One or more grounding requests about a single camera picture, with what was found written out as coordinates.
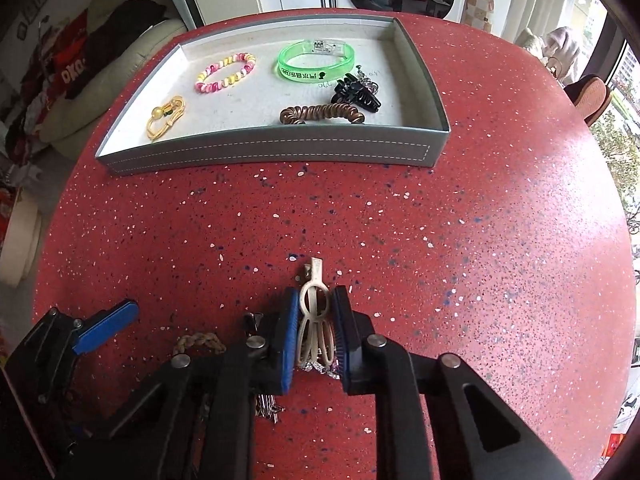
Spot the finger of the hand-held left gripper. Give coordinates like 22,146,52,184
74,300,139,354

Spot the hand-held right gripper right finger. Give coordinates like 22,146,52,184
332,285,573,480

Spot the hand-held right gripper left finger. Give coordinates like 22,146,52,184
55,287,301,480

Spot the silver rhinestone brooch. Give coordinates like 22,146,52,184
299,355,346,380
354,64,381,92

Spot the silver metal hair clip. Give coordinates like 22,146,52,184
242,312,286,426

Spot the cream looped hair clip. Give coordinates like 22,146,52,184
297,257,337,367

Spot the brown braided bracelet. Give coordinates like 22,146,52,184
172,331,227,357

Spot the yellow cord bracelet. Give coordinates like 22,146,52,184
146,95,187,141

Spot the brown spiral hair tie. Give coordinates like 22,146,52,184
280,102,366,126

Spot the grey jewelry tray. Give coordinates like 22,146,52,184
95,16,452,177

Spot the black hair claw clip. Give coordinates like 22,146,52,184
332,72,382,112

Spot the green plastic bangle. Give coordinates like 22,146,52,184
277,39,357,83

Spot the pink yellow beaded bracelet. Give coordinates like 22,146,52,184
195,52,257,96

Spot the beige round ottoman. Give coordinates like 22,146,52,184
0,187,45,288

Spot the pile of clothes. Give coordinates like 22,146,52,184
0,75,51,166

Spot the cream sofa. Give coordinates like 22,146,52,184
40,0,188,161

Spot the red printed blanket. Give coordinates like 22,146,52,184
37,10,91,91

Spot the black clothing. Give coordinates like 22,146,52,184
65,0,168,101

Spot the brown chair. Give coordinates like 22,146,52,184
570,74,613,128

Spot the white fluffy cloth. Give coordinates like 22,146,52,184
542,26,586,83

